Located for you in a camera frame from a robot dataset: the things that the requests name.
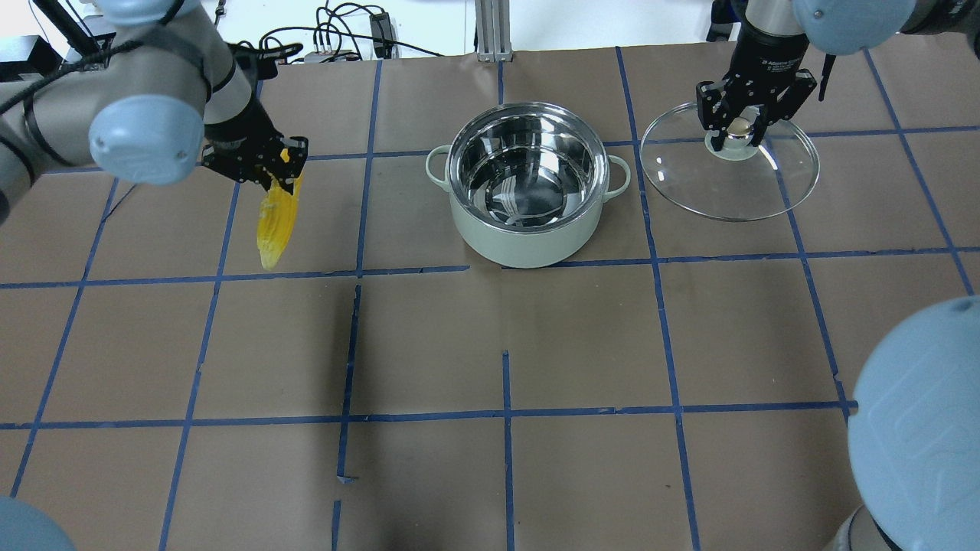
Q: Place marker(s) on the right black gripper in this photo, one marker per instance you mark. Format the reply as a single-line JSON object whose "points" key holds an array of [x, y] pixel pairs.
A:
{"points": [[768, 51]]}

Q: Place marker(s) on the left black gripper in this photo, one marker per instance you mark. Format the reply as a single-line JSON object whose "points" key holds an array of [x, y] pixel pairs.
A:
{"points": [[239, 138]]}

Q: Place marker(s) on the glass pot lid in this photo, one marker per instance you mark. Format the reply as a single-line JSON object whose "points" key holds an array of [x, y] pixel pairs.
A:
{"points": [[738, 184]]}

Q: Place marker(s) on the yellow corn cob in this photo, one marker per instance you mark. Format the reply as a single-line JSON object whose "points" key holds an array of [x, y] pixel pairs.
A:
{"points": [[277, 216]]}

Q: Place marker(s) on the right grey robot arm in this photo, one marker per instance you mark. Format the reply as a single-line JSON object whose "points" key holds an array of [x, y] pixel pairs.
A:
{"points": [[913, 443]]}

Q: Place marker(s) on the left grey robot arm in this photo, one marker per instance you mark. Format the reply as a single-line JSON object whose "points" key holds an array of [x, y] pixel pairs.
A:
{"points": [[170, 95]]}

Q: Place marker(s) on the pale green cooking pot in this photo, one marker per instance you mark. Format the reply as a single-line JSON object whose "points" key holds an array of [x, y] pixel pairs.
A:
{"points": [[527, 183]]}

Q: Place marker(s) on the small usb hub box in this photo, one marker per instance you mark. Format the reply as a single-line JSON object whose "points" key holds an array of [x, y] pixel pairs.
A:
{"points": [[321, 57]]}

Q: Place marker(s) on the black power adapter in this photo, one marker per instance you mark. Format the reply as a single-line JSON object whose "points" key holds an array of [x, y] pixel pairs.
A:
{"points": [[382, 35]]}

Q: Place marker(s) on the aluminium frame post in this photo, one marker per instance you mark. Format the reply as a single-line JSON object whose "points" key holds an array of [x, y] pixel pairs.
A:
{"points": [[493, 31]]}

